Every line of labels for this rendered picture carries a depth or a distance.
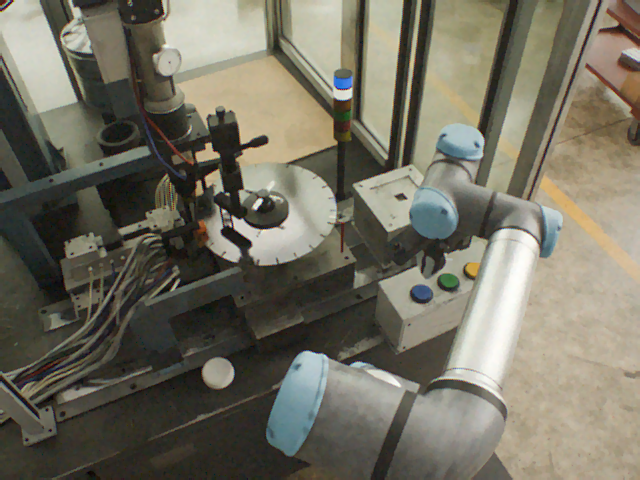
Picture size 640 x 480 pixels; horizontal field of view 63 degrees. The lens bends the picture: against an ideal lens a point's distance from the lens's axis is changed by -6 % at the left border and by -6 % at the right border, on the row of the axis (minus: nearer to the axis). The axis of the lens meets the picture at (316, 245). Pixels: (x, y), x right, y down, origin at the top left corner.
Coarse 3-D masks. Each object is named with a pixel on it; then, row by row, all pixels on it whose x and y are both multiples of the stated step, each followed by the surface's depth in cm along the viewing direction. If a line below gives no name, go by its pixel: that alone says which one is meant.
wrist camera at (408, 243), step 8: (408, 232) 100; (416, 232) 99; (392, 240) 101; (400, 240) 100; (408, 240) 99; (416, 240) 99; (424, 240) 98; (432, 240) 99; (392, 248) 100; (400, 248) 99; (408, 248) 99; (416, 248) 99; (392, 256) 100; (400, 256) 99; (408, 256) 99; (400, 264) 100
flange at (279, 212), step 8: (272, 192) 130; (248, 200) 128; (256, 200) 126; (248, 208) 127; (264, 208) 125; (272, 208) 126; (280, 208) 127; (288, 208) 127; (248, 216) 125; (256, 216) 125; (264, 216) 125; (272, 216) 125; (280, 216) 125; (256, 224) 124; (264, 224) 124; (272, 224) 124
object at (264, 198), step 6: (270, 186) 126; (246, 192) 125; (252, 192) 125; (258, 192) 124; (264, 192) 124; (258, 198) 124; (264, 198) 123; (270, 198) 124; (276, 198) 123; (282, 198) 123; (258, 204) 122; (264, 204) 125
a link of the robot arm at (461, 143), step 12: (444, 132) 86; (456, 132) 86; (468, 132) 86; (444, 144) 85; (456, 144) 84; (468, 144) 84; (480, 144) 85; (444, 156) 86; (456, 156) 85; (468, 156) 85; (480, 156) 86; (468, 168) 85
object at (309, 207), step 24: (264, 168) 137; (288, 168) 137; (216, 192) 132; (240, 192) 132; (288, 192) 131; (312, 192) 131; (216, 216) 127; (288, 216) 126; (312, 216) 126; (336, 216) 126; (216, 240) 122; (240, 240) 122; (264, 240) 122; (288, 240) 122; (312, 240) 121; (264, 264) 117
